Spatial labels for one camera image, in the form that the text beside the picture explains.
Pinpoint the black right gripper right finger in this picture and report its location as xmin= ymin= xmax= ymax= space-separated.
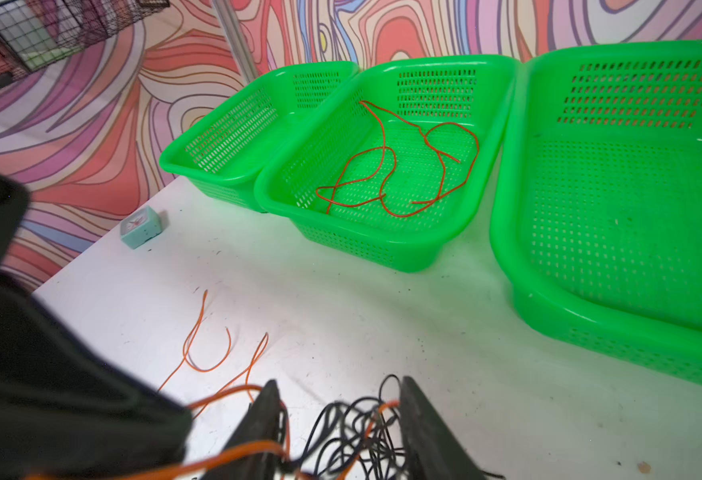
xmin=399 ymin=376 xmax=486 ymax=480

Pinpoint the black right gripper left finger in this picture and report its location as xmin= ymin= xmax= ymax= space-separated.
xmin=202 ymin=380 xmax=284 ymax=480

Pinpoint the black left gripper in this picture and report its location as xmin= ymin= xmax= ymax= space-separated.
xmin=0 ymin=175 xmax=191 ymax=479

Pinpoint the cable bundle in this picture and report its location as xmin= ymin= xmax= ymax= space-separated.
xmin=284 ymin=374 xmax=508 ymax=480

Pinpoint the red orange cable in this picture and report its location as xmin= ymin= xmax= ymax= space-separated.
xmin=316 ymin=100 xmax=481 ymax=219

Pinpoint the small green alarm clock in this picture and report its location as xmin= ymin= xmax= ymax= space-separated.
xmin=119 ymin=206 xmax=163 ymax=249

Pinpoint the left green plastic basket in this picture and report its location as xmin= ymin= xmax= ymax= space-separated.
xmin=160 ymin=61 xmax=360 ymax=213

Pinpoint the green plastic basket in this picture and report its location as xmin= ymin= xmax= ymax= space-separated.
xmin=160 ymin=61 xmax=360 ymax=213
xmin=255 ymin=55 xmax=521 ymax=273
xmin=490 ymin=40 xmax=702 ymax=385

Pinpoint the middle green plastic basket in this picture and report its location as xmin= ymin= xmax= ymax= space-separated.
xmin=255 ymin=55 xmax=521 ymax=273

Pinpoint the right green plastic basket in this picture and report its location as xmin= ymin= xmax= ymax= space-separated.
xmin=490 ymin=40 xmax=702 ymax=385

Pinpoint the black wire basket left wall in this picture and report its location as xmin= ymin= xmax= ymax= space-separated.
xmin=0 ymin=0 xmax=170 ymax=88

